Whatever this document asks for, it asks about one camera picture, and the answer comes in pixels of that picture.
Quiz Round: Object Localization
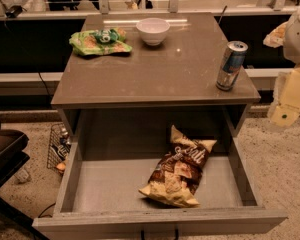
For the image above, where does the open grey top drawer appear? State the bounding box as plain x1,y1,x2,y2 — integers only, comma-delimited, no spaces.
32,108,288,240

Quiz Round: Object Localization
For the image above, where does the black power adapter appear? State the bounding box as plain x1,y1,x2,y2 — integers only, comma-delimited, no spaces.
6,5,23,18

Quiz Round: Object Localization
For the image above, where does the brown chip bag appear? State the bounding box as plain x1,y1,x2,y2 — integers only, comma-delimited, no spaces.
139,125,217,208

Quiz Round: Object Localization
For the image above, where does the grey cabinet counter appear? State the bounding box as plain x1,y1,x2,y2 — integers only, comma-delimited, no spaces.
52,13,260,130

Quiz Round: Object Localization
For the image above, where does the wire basket with items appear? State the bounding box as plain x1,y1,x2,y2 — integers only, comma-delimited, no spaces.
47,123,71,175

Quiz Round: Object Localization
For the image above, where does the green snack bag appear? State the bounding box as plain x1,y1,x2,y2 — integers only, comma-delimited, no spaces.
69,28,132,56

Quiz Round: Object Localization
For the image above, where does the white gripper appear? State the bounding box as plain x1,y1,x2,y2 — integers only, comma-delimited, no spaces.
263,6,300,127

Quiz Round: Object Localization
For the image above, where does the silver blue drink can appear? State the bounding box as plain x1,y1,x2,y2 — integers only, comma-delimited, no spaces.
216,41,248,91

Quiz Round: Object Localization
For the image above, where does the black floor cable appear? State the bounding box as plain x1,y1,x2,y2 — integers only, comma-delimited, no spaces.
37,202,57,219

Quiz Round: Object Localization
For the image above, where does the black chair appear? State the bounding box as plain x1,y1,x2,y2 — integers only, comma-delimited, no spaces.
0,121,49,240

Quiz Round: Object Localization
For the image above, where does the white bowl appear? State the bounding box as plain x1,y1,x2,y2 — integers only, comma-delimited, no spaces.
136,18,170,46

